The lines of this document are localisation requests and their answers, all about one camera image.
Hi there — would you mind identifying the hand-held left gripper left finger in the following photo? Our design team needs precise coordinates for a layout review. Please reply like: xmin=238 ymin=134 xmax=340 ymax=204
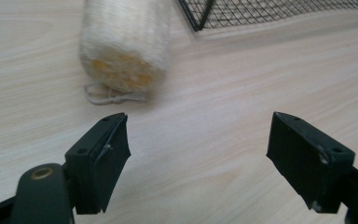
xmin=64 ymin=112 xmax=132 ymax=216

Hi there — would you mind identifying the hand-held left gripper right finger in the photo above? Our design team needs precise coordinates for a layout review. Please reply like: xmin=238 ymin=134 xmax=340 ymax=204
xmin=266 ymin=111 xmax=356 ymax=215

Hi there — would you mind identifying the white loofah sponge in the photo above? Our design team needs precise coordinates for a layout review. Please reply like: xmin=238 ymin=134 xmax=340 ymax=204
xmin=79 ymin=0 xmax=172 ymax=105

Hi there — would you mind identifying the black wire mesh basket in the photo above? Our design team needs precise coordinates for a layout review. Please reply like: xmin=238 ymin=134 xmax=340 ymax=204
xmin=177 ymin=0 xmax=358 ymax=33

